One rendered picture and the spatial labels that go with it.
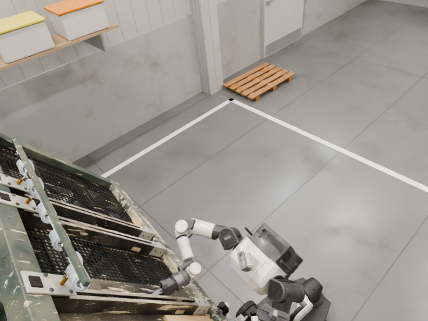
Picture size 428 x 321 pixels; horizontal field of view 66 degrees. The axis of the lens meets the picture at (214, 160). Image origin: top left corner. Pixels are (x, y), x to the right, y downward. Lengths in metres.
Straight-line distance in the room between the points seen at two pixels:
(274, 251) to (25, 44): 2.90
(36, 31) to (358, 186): 3.71
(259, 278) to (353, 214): 2.24
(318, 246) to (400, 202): 1.10
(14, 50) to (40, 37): 0.26
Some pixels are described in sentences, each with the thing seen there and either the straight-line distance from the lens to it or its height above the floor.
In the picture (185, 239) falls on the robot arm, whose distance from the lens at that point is 1.98.
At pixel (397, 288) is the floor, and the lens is 3.49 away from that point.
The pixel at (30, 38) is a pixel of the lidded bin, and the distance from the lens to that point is 3.69.
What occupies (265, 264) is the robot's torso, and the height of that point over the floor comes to 1.36.
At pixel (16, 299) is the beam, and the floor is 1.91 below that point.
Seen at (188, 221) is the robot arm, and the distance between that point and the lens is 1.98.
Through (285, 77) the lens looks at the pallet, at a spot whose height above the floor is 0.10.
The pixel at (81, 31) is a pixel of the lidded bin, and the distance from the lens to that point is 3.85.
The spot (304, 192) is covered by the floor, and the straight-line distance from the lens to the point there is 3.99.
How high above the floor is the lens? 2.90
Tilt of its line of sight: 41 degrees down
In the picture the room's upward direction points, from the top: 7 degrees counter-clockwise
